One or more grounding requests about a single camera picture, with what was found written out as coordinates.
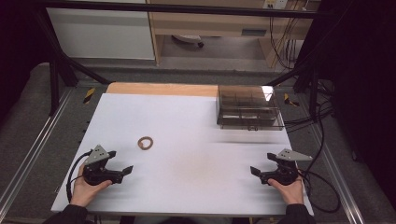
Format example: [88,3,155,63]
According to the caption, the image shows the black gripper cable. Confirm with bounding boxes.
[65,150,94,203]
[297,102,342,215]

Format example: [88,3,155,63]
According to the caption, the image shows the person's right hand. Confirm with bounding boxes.
[267,175,305,206]

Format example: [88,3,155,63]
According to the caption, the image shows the person's left hand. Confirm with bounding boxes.
[70,164,113,207]

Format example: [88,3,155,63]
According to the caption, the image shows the aluminium floor rail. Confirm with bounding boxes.
[0,88,75,213]
[310,123,366,224]

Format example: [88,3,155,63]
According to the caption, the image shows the white power strip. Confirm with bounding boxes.
[262,0,289,10]

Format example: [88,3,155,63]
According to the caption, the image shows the white table cover sheet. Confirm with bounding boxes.
[50,92,315,217]

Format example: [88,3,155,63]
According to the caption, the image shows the brown ring bracelet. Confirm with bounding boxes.
[137,135,154,151]

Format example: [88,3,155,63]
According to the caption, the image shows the black metal frame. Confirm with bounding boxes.
[33,0,332,123]

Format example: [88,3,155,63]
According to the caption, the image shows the chair base with caster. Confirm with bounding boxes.
[171,34,205,49]

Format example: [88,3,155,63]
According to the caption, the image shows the wooden desk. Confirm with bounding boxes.
[146,0,322,68]

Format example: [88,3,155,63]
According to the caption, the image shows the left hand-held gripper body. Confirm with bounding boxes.
[81,144,124,187]

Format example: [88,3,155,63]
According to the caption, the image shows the yellow black striped tape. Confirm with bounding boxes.
[82,87,96,105]
[283,92,301,107]

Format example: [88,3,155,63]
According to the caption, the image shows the black curtain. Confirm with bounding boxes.
[298,0,396,210]
[0,0,52,123]

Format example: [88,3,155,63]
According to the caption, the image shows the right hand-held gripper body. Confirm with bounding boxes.
[259,148,314,187]

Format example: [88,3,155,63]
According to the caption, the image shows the white cabinet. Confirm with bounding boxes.
[46,0,156,61]

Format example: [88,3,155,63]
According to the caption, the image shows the hanging black cables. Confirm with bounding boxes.
[268,8,301,71]

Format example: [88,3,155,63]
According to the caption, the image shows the clear smoky compartment box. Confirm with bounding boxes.
[216,85,285,132]

